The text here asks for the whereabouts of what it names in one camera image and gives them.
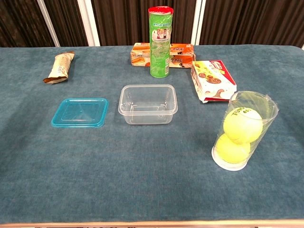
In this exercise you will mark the clear plastic food container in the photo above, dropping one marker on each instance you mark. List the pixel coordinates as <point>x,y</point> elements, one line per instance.
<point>147,104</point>

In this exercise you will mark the blue translucent plastic lid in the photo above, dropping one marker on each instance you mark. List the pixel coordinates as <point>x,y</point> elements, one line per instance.
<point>80,114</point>

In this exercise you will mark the orange biscuit box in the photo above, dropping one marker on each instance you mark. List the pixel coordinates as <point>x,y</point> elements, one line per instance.
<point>183,54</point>

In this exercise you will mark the green chips can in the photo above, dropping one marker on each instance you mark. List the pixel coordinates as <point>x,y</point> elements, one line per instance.
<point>159,47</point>

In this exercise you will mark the white red cookie box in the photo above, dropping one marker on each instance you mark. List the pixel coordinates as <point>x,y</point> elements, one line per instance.
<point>213,80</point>

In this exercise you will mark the blue table cloth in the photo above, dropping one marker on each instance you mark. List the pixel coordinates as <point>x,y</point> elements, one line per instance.
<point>142,178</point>

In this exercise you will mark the yellow tennis ball with print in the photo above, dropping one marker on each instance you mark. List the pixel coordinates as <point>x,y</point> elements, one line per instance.
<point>242,126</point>

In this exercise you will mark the beige brown snack bar wrapper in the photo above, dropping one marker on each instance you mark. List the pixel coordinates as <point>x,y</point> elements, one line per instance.
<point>60,66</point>

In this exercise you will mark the clear plastic ball tube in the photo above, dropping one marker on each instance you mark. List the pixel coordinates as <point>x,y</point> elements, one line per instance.
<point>268,107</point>

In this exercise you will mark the wide white partition post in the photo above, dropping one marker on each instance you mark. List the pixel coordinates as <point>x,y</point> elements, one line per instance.
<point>198,23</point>
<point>89,23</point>

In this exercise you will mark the thin white partition post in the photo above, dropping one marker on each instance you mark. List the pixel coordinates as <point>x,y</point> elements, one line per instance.
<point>49,23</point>

